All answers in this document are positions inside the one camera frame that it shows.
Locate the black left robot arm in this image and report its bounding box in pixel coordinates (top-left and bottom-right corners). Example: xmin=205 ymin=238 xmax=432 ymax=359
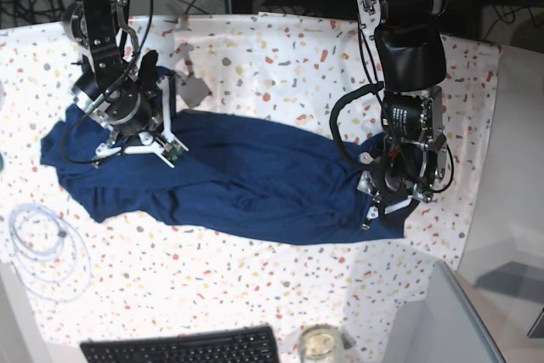
xmin=329 ymin=0 xmax=543 ymax=228

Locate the coiled white cable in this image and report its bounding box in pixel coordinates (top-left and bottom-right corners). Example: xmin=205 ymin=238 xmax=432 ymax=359
xmin=8 ymin=203 xmax=93 ymax=303

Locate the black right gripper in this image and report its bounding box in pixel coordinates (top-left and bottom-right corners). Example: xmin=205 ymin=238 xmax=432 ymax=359
xmin=91 ymin=50 xmax=162 ymax=136

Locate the terrazzo patterned table cloth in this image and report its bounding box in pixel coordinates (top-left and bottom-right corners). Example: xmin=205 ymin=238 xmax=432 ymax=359
xmin=1 ymin=14 xmax=502 ymax=362

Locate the clear glass jar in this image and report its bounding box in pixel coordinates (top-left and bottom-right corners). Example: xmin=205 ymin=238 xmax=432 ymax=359
xmin=298 ymin=325 xmax=345 ymax=363

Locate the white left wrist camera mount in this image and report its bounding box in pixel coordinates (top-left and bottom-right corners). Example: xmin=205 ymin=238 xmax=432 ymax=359
xmin=361 ymin=196 xmax=420 ymax=230

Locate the black computer keyboard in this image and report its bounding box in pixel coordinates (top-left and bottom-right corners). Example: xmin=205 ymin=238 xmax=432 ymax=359
xmin=80 ymin=326 xmax=280 ymax=363

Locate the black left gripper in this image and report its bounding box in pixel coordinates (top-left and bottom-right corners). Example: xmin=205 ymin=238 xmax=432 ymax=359
xmin=357 ymin=167 xmax=434 ymax=223

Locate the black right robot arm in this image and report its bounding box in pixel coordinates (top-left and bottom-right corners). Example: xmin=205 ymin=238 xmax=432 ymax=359
xmin=62 ymin=0 xmax=163 ymax=152

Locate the dark blue t-shirt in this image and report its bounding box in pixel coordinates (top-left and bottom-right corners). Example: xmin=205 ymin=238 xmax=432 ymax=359
xmin=40 ymin=65 xmax=407 ymax=246

